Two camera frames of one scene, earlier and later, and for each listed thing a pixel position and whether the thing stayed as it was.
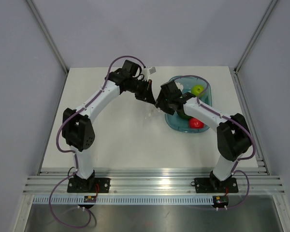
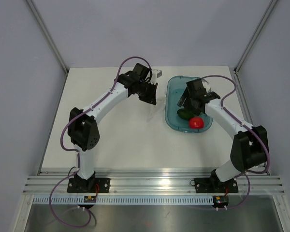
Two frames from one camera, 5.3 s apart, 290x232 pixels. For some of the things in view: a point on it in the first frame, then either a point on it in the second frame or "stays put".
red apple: (195, 123) stays put
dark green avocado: (183, 115) stays put
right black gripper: (161, 97) -> (196, 111)
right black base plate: (210, 185) stays put
